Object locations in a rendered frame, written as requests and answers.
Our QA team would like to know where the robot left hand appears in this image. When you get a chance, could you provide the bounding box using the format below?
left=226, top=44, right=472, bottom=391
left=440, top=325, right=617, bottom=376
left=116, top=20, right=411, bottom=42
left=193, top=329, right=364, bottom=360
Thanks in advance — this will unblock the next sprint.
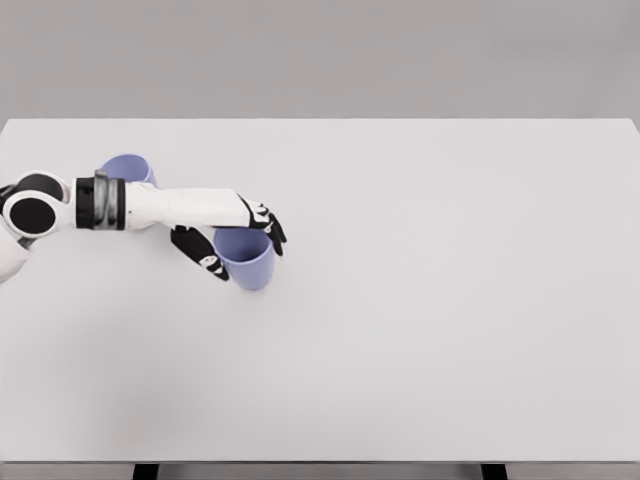
left=169, top=187, right=289, bottom=283

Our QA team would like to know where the lavender blue cup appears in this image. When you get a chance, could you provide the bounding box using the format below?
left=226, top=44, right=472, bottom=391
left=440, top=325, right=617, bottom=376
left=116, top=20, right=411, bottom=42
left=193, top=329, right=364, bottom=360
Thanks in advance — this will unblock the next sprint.
left=212, top=226, right=276, bottom=292
left=100, top=153, right=159, bottom=189

